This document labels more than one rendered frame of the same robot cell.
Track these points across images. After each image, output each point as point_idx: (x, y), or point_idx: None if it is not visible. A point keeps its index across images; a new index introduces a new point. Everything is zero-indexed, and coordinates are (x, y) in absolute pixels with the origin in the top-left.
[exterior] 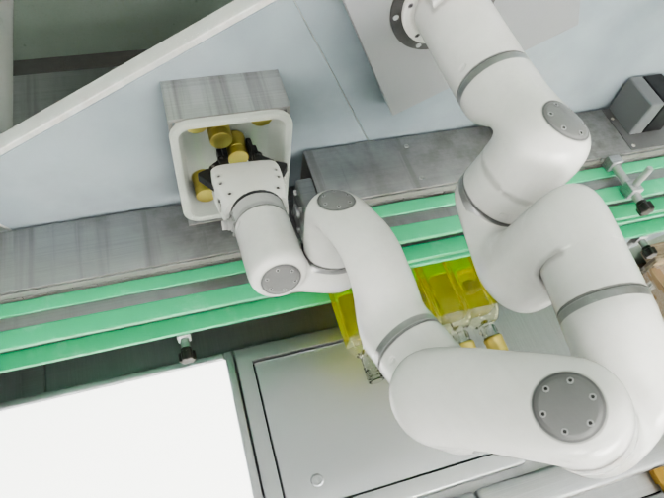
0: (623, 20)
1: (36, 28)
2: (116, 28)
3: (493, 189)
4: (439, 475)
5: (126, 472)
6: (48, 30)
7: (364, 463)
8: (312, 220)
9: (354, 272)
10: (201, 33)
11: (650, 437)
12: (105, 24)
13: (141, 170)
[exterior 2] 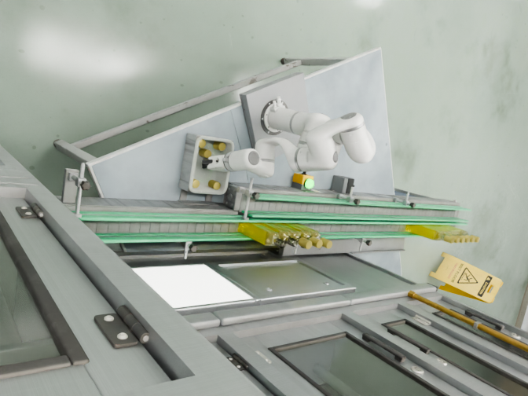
0: None
1: (53, 191)
2: (92, 196)
3: None
4: (322, 288)
5: (177, 284)
6: (58, 192)
7: (287, 287)
8: (260, 141)
9: (280, 141)
10: (203, 118)
11: (372, 145)
12: (87, 193)
13: (167, 176)
